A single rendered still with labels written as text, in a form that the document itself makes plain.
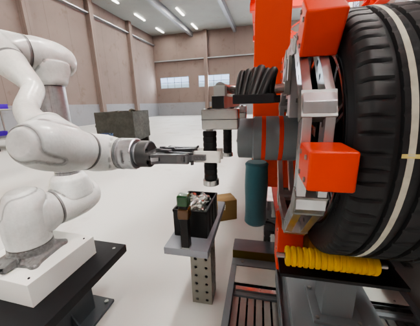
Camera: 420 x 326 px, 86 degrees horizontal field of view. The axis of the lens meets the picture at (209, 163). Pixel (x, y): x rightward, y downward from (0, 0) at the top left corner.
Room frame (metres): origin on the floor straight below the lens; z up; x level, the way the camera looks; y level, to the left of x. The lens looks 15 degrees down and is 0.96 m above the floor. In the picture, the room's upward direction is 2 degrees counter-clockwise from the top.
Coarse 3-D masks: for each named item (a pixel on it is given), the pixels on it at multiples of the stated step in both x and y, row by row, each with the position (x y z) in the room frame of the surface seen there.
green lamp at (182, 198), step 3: (177, 195) 0.72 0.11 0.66; (180, 195) 0.71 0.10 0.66; (183, 195) 0.71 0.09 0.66; (186, 195) 0.71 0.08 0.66; (189, 195) 0.73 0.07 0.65; (177, 198) 0.71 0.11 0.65; (180, 198) 0.71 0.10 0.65; (183, 198) 0.70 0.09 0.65; (186, 198) 0.70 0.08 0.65; (189, 198) 0.73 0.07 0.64; (177, 201) 0.71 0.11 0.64; (180, 201) 0.71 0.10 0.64; (183, 201) 0.70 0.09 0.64; (186, 201) 0.70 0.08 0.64; (189, 201) 0.72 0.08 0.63; (177, 204) 0.71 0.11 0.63; (180, 204) 0.71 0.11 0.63; (183, 204) 0.70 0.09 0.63; (186, 204) 0.70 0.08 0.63
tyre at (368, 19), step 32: (416, 0) 0.55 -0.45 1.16; (352, 32) 0.47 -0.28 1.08; (384, 32) 0.44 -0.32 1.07; (416, 32) 0.43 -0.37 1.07; (352, 64) 0.44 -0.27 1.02; (384, 64) 0.40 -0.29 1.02; (416, 64) 0.39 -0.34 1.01; (352, 96) 0.42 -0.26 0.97; (384, 96) 0.38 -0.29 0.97; (352, 128) 0.40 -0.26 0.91; (384, 128) 0.36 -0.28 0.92; (384, 160) 0.35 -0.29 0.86; (416, 160) 0.34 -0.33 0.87; (384, 192) 0.35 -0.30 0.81; (416, 192) 0.35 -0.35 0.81; (320, 224) 0.52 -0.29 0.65; (352, 224) 0.38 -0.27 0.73; (384, 224) 0.37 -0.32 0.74; (416, 224) 0.35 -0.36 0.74; (384, 256) 0.43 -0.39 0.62; (416, 256) 0.40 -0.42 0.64
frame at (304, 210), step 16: (288, 48) 0.74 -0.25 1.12; (304, 64) 0.51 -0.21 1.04; (320, 64) 0.50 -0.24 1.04; (304, 80) 0.48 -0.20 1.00; (320, 80) 0.49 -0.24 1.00; (304, 96) 0.45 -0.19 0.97; (320, 96) 0.44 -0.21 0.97; (336, 96) 0.43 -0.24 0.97; (304, 112) 0.44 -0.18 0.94; (320, 112) 0.43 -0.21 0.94; (336, 112) 0.42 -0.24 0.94; (304, 128) 0.44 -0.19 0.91; (320, 128) 0.46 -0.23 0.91; (288, 160) 0.89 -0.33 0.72; (288, 176) 0.87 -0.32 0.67; (288, 192) 0.79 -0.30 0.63; (304, 192) 0.43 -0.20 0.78; (320, 192) 0.43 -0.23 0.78; (288, 208) 0.53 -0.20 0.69; (304, 208) 0.43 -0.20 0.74; (320, 208) 0.43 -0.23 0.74; (288, 224) 0.52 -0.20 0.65; (304, 224) 0.52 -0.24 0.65
